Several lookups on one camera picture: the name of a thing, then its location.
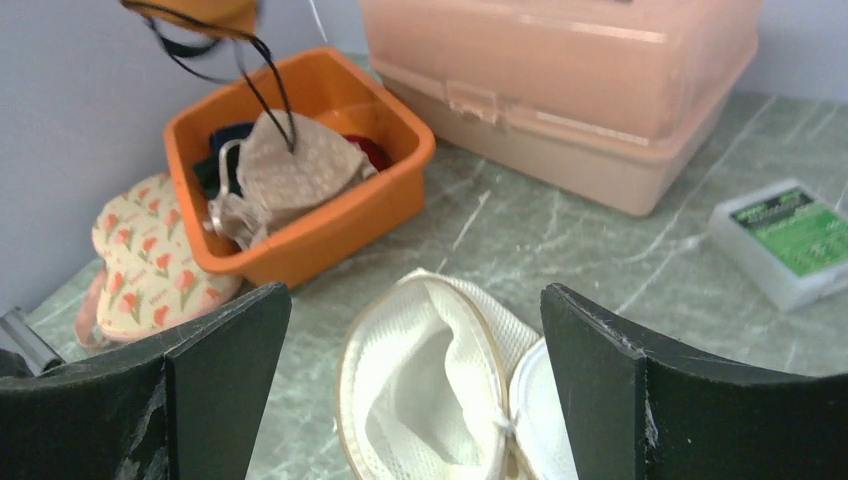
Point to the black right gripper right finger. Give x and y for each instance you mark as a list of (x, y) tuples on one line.
[(640, 405)]

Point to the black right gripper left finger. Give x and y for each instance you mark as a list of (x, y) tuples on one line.
[(185, 403)]

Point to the beige lace bra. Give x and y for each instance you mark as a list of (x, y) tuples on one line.
[(255, 186)]

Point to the small green-labelled plastic box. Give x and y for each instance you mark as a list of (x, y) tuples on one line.
[(787, 239)]

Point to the pink translucent toolbox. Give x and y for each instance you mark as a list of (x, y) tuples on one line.
[(609, 100)]

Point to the red cloth garment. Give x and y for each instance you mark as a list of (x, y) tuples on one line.
[(377, 155)]

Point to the orange plastic basin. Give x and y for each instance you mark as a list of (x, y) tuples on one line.
[(326, 85)]

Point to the aluminium frame rail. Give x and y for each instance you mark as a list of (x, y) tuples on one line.
[(21, 344)]

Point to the orange black-strapped garment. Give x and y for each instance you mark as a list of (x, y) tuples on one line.
[(218, 21)]

